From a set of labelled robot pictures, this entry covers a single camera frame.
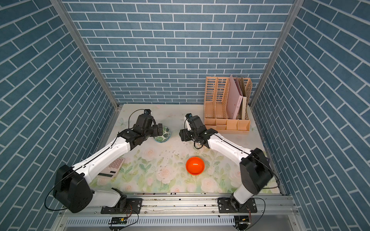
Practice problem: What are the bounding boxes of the green leaf bowl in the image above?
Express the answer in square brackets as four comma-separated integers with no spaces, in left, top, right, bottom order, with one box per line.
[154,126,171,143]

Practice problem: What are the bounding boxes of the orange bowl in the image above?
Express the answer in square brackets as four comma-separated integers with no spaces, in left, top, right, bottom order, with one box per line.
[186,157,205,176]

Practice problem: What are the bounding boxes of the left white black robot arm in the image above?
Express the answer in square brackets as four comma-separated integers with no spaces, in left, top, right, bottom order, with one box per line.
[51,109,163,213]

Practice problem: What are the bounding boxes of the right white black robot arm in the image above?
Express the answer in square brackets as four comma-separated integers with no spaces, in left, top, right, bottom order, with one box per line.
[179,113,274,212]

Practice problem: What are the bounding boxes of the floral table mat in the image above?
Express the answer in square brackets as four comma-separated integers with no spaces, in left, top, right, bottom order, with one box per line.
[85,103,280,194]

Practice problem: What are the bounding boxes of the peach desk file organizer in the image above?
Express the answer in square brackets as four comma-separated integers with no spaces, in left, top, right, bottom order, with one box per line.
[204,77,252,134]

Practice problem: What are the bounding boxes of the brown folder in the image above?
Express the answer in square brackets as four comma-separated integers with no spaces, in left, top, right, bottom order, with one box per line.
[239,78,247,120]

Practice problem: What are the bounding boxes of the pink folder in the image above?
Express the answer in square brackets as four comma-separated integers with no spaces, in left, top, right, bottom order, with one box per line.
[226,75,243,119]

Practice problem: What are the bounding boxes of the pink calculator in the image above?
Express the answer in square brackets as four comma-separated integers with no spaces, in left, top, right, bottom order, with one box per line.
[97,157,125,179]

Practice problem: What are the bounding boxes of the green circuit board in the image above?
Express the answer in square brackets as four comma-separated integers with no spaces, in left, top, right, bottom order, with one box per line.
[108,217,128,226]

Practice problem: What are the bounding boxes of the right base connector box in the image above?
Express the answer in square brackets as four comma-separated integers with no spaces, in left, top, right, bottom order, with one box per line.
[233,216,251,231]

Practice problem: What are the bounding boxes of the aluminium mounting rail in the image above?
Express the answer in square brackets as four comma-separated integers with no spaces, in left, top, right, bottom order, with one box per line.
[59,192,298,218]

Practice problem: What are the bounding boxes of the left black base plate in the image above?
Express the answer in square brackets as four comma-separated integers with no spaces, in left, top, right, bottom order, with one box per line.
[101,198,143,214]

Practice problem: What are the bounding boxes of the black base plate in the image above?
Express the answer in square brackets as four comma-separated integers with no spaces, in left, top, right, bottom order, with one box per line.
[217,196,257,213]
[101,198,143,214]

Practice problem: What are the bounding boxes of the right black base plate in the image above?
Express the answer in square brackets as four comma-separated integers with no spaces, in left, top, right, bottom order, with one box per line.
[217,196,257,213]

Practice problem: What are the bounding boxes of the white perforated cable duct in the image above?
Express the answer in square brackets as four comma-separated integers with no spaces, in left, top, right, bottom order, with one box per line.
[66,216,235,227]

